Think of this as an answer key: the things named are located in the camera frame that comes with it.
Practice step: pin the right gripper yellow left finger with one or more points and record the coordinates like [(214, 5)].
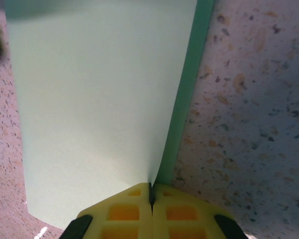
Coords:
[(124, 211)]

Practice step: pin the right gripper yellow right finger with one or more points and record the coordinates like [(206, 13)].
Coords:
[(182, 214)]

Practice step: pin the light green paper sheet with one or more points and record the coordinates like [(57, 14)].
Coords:
[(94, 99)]

